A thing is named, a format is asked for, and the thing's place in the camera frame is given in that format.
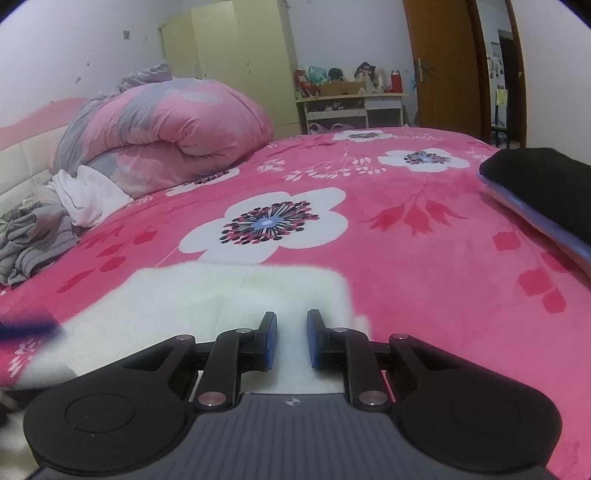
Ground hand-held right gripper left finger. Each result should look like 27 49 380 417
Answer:
124 311 279 412

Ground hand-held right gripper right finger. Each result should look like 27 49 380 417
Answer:
307 309 465 412

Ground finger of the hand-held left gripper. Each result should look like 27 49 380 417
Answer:
0 313 62 342

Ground white deer print sweater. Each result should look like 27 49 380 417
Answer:
14 263 370 395

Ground grey clothes pile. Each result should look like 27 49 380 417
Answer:
0 203 81 287

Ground black folded clothes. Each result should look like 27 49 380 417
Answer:
479 148 591 250

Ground pink floral bed blanket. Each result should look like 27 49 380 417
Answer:
0 127 591 480

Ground pink white headboard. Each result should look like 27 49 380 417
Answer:
0 97 88 222

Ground white plastic bag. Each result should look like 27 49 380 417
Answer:
309 122 354 136

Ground pink grey rolled quilt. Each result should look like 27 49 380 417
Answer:
48 62 275 199

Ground white shelf desk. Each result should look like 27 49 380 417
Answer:
295 92 409 136

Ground cardboard box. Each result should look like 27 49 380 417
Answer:
318 82 361 96

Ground pale yellow wardrobe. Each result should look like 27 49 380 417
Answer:
159 0 301 139

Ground wooden door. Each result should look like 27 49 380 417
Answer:
403 0 490 139

